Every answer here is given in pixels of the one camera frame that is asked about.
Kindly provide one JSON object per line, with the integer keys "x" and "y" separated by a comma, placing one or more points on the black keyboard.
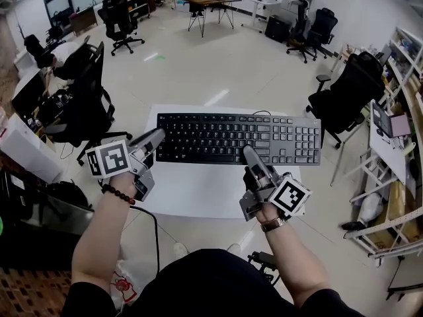
{"x": 215, "y": 137}

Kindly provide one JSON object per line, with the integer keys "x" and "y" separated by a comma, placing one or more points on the white cabinet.
{"x": 26, "y": 147}

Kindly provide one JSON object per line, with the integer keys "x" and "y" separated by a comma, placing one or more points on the wooden desk with black legs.
{"x": 211, "y": 1}

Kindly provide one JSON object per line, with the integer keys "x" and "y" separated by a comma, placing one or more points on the black backpack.
{"x": 67, "y": 193}

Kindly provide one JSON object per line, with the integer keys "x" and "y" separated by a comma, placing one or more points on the person's white shoe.
{"x": 180, "y": 249}
{"x": 234, "y": 248}

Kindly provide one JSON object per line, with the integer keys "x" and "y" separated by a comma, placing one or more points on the person's black shirt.
{"x": 215, "y": 286}

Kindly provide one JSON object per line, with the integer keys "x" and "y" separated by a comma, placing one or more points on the person's right forearm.
{"x": 294, "y": 259}

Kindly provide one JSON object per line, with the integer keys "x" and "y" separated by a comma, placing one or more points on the black high-back mesh office chair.
{"x": 89, "y": 101}

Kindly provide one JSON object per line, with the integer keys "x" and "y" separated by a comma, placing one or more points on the white plastic bag red print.
{"x": 124, "y": 286}

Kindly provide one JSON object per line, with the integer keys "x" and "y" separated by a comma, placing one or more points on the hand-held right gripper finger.
{"x": 254, "y": 162}

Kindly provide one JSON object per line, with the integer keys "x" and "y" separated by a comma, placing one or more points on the black wheeled base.
{"x": 264, "y": 264}

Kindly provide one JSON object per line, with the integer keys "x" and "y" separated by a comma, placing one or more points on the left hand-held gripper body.
{"x": 110, "y": 158}

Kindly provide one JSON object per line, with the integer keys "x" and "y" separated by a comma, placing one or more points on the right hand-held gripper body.
{"x": 291, "y": 195}

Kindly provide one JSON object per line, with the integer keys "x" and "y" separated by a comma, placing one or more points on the black box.
{"x": 277, "y": 28}

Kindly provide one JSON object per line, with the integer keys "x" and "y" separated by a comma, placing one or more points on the white standing desk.
{"x": 261, "y": 3}

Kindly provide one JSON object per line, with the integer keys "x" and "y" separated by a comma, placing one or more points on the person's left forearm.
{"x": 99, "y": 236}

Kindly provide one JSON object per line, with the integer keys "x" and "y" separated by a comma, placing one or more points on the black office chair grey frame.
{"x": 302, "y": 21}

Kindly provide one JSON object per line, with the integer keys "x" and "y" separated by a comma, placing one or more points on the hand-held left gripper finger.
{"x": 153, "y": 137}

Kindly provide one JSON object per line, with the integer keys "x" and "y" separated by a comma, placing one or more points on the white folding table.
{"x": 386, "y": 154}

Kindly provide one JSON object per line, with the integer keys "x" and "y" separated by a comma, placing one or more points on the dark open bookshelf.
{"x": 137, "y": 0}

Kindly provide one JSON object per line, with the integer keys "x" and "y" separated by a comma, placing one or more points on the white metal shelving rack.
{"x": 413, "y": 94}

